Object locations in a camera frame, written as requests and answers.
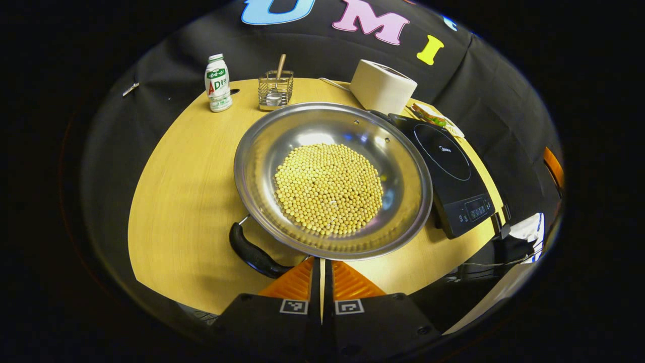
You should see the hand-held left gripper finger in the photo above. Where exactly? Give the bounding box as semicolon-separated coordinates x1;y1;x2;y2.
212;256;323;362
322;260;442;362

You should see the black induction cooktop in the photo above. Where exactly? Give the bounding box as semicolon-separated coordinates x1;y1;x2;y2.
388;113;497;240

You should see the steel pot with black handles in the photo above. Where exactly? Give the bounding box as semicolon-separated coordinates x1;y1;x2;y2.
229;102;434;279

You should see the pile of yellow soybeans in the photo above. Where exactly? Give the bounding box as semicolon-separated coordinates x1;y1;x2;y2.
274;143;384;236

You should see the sandwich on white plate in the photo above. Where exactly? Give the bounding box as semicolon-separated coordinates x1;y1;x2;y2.
407;102;450;128

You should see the white toaster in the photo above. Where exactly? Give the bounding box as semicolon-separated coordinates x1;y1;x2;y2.
349;59;418;115

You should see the white drink bottle green label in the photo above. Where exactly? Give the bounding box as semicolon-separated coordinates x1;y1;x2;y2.
205;54;233;112

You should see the black backdrop cloth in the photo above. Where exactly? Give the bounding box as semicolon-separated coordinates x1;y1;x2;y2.
81;0;565;323

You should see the wire utensil basket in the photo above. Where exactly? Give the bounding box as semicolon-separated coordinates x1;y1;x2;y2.
258;71;294;111

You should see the white toaster cable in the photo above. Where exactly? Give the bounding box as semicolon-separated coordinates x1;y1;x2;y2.
319;77;352;93

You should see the wooden handled spoon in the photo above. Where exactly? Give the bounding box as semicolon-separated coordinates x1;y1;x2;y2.
271;54;287;104

